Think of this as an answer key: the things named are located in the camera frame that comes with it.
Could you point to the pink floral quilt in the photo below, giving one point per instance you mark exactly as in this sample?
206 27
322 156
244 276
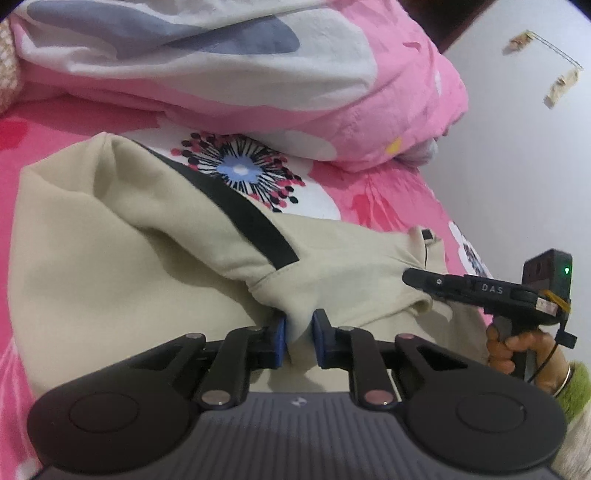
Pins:
231 69

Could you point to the silver bangle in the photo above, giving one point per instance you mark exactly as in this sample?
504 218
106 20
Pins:
565 381

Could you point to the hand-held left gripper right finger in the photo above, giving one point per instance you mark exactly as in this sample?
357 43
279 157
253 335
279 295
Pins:
318 339

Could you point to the person's right hand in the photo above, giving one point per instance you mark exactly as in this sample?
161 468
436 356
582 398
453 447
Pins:
535 348

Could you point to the beige zip jacket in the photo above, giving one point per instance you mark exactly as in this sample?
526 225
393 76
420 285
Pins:
115 277

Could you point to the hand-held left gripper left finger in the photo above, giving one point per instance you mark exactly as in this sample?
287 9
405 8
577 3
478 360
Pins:
280 341

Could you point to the metal wall hook rack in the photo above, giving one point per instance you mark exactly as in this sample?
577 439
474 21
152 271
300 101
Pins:
554 48

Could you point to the pink floral bed blanket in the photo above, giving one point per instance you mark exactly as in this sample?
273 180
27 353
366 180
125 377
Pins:
392 203

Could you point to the pink checked garment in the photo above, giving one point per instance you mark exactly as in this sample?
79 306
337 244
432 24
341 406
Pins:
7 69

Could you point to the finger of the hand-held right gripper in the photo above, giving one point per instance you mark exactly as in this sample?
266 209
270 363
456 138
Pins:
461 286

